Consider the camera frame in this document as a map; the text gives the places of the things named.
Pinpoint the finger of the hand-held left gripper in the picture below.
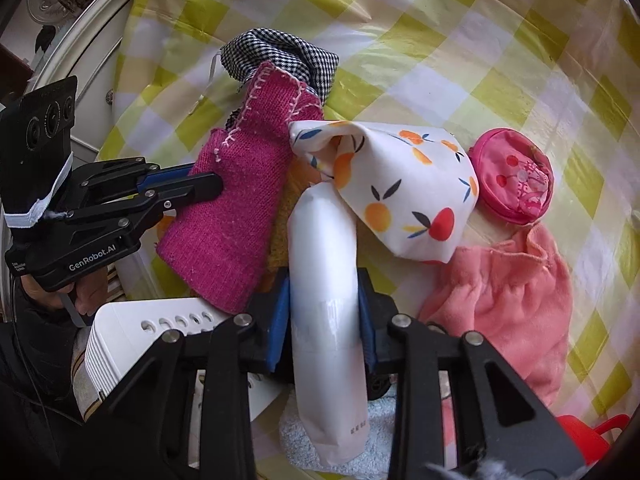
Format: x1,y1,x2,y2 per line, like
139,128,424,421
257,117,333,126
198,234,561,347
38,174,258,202
75,157,201,202
70,172,224,233

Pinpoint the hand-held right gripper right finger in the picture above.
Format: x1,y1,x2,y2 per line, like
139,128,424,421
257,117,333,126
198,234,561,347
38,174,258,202
356,267,586,480

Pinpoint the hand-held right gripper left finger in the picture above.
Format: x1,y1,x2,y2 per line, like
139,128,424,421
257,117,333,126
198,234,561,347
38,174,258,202
75,275,293,480

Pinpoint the magenta knitted cloth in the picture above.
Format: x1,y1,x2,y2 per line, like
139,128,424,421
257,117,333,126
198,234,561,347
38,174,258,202
155,60,326,315

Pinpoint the white tube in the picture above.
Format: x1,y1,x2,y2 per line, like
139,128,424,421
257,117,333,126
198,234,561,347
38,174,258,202
286,182,370,472

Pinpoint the light blue towel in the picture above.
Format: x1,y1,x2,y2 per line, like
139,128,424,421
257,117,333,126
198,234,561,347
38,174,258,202
277,400,401,476

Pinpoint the white orange print cloth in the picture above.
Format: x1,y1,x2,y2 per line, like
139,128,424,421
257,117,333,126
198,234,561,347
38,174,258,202
287,119,480,265

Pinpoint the person's left hand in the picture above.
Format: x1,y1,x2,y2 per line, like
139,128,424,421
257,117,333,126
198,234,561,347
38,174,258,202
20,264,109,322

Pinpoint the white cabinet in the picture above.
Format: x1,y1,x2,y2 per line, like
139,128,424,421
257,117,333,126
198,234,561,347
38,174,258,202
30,0,151,171

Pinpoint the mustard yellow textured pad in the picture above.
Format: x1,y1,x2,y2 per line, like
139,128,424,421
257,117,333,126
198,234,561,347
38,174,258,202
267,157,321,273

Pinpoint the coral pink towel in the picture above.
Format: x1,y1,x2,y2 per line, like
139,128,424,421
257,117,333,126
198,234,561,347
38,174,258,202
417,222,573,408

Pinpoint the black white houndstooth cloth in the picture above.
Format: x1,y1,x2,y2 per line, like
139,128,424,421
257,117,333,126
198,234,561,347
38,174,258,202
218,28,340,106

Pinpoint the pink round coin purse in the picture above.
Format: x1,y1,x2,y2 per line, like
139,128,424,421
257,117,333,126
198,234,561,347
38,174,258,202
468,128,555,226

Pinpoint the red thermos flask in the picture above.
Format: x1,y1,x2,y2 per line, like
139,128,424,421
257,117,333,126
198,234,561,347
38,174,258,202
555,412,628,466

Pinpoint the yellow checked plastic tablecloth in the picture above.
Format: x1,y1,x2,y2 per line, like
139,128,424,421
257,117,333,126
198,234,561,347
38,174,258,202
97,0,640,441

